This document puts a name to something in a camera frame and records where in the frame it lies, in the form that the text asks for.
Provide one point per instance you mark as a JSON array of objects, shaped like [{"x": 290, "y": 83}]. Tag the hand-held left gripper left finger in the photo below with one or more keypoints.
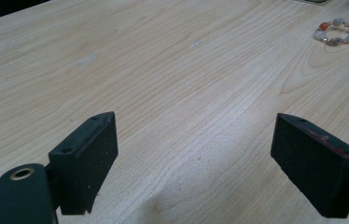
[{"x": 84, "y": 165}]

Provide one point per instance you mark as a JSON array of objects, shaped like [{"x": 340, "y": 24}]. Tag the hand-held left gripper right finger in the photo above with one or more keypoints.
[{"x": 314, "y": 168}]

